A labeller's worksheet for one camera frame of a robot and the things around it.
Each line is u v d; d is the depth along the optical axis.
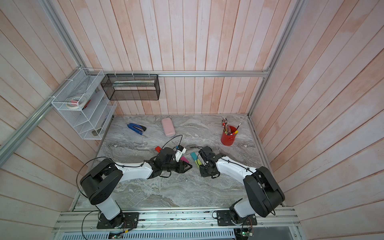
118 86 1.04
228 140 0.97
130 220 0.73
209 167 0.64
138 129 1.10
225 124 0.91
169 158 0.73
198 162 0.92
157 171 0.68
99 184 0.46
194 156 0.98
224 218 0.73
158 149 1.01
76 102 0.73
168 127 1.11
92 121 0.78
